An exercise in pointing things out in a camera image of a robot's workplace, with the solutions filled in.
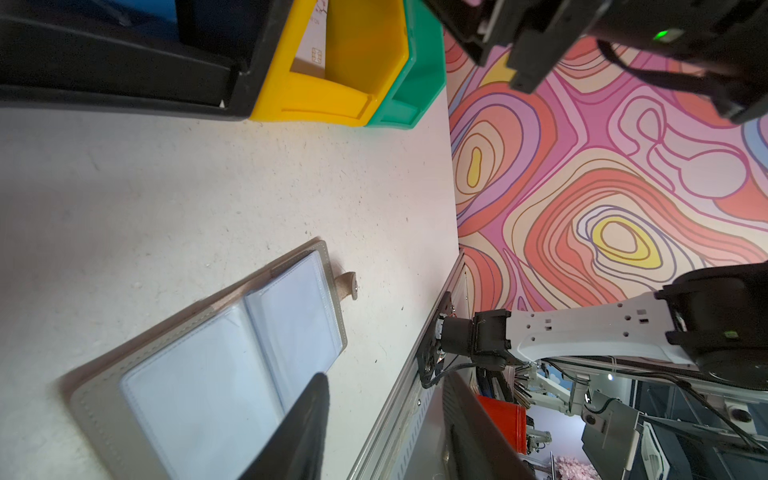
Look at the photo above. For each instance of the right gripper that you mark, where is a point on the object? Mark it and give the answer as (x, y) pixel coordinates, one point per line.
(538, 33)

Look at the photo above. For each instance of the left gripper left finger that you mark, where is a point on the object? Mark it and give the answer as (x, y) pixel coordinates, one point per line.
(295, 450)

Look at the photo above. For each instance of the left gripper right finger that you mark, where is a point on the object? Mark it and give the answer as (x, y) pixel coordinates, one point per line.
(475, 447)

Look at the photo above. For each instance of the grey card holder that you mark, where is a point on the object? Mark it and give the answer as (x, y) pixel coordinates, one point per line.
(201, 399)

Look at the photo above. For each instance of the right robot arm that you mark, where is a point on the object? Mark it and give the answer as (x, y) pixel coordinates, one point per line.
(610, 160)

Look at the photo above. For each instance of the green storage bin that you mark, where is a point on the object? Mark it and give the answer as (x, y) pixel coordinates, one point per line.
(422, 78)

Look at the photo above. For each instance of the yellow storage bin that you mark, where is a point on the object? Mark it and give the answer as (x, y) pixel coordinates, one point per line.
(367, 48)

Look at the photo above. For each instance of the black storage bin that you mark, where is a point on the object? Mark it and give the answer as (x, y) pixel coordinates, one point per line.
(208, 59)

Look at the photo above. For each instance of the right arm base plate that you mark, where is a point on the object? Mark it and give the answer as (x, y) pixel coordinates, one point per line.
(427, 353)

